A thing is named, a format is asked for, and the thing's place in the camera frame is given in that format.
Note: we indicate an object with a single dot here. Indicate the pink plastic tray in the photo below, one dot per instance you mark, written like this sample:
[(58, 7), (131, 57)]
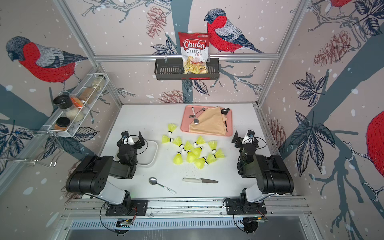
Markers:
[(186, 121)]

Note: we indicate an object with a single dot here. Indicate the white handled knife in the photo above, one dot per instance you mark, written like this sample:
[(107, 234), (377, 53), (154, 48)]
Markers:
[(200, 180)]

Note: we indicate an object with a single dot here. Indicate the black lidded low jar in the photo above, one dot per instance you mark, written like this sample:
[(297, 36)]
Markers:
[(62, 124)]

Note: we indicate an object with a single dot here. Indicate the black scissors on tray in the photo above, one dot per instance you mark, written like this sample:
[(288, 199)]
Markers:
[(225, 111)]

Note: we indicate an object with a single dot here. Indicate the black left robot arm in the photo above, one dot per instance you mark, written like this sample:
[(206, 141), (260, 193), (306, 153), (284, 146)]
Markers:
[(91, 176)]

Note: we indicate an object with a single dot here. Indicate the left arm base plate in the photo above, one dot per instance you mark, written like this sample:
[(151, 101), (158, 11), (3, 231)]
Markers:
[(133, 208)]

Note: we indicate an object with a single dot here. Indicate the steel spoon on tray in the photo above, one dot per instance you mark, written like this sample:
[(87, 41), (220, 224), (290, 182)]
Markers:
[(196, 121), (196, 112)]

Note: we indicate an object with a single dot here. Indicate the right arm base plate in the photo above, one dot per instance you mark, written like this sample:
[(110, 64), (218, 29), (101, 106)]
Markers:
[(234, 206)]

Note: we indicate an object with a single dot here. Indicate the black wall basket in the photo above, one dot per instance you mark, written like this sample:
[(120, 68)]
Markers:
[(173, 70)]

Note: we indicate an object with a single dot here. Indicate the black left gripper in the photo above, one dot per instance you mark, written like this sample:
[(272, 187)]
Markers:
[(137, 144)]

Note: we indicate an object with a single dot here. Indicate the yellow shuttlecock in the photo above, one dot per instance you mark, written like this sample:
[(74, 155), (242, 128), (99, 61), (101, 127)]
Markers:
[(219, 154), (178, 142), (191, 157), (213, 146), (166, 139), (200, 162), (171, 128), (200, 141), (178, 159), (188, 146)]

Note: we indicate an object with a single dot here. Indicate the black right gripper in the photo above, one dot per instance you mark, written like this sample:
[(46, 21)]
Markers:
[(239, 141)]

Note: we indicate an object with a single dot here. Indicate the Chuba cassava chips bag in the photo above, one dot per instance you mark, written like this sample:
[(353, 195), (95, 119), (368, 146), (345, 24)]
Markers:
[(195, 52)]

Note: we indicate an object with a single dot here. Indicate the white wire wall shelf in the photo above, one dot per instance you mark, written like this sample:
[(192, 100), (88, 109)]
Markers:
[(83, 101)]

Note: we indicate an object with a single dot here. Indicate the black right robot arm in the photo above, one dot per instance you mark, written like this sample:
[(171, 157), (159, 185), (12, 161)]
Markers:
[(271, 174)]

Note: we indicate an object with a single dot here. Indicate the beige folded cloth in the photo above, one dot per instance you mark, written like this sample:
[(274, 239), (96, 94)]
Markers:
[(211, 122)]

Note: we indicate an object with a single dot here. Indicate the white plastic storage box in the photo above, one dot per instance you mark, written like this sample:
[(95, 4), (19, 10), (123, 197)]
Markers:
[(147, 158)]

